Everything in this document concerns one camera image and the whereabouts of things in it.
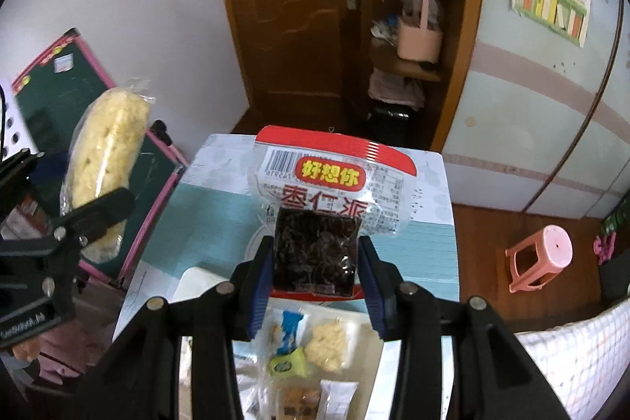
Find clear cracker packet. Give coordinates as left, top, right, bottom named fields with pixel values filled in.
left=255, top=375, right=324, bottom=420

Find brown wooden shelf cabinet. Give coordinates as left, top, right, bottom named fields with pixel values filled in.
left=339, top=0, right=488, bottom=153

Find small green snack packet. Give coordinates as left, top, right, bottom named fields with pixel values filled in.
left=265, top=346, right=309, bottom=379

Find white checked blanket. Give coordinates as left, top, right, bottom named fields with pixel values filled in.
left=512, top=302, right=630, bottom=420

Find yellow puffed rice cake packet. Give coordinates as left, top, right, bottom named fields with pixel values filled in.
left=302, top=318, right=358, bottom=374
left=58, top=78, right=156, bottom=264

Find green plant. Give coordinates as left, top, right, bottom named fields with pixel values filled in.
left=599, top=198, right=630, bottom=237

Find brown wooden door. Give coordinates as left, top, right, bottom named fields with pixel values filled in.
left=209, top=0, right=371, bottom=141

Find dusty pink cloth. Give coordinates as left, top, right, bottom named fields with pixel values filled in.
left=30, top=322, right=115, bottom=382

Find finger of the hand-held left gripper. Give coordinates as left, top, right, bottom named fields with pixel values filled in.
left=0, top=149, right=70, bottom=224
left=51, top=186, right=136, bottom=254

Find pink toy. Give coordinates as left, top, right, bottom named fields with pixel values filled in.
left=591, top=230, right=619, bottom=261

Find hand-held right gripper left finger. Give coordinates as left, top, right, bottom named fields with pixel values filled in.
left=69, top=235, right=276, bottom=420

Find white tray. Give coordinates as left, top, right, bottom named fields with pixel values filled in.
left=174, top=267, right=385, bottom=420

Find black bag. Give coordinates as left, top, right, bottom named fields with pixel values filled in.
left=366, top=104, right=419, bottom=146

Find green chalkboard with pink frame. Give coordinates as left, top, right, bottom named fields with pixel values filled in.
left=10, top=28, right=191, bottom=289

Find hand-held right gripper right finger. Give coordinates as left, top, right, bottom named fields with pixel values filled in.
left=357, top=235, right=557, bottom=420

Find folded pink cloth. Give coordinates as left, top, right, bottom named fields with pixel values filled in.
left=367, top=68, right=425, bottom=109

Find pink plastic stool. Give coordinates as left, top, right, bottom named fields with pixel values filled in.
left=505, top=225, right=574, bottom=295

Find clear plastic bags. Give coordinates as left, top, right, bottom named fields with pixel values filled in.
left=369, top=17, right=401, bottom=45

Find pink basket with handle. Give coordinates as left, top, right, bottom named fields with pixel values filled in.
left=396, top=0, right=444, bottom=63

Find black cable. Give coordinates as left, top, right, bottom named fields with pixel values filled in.
left=0, top=85, right=9, bottom=155

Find blue and white snack packet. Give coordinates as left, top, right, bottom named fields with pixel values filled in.
left=268, top=307, right=309, bottom=355

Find red and white date packet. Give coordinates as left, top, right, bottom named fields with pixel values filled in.
left=248, top=124, right=419, bottom=301

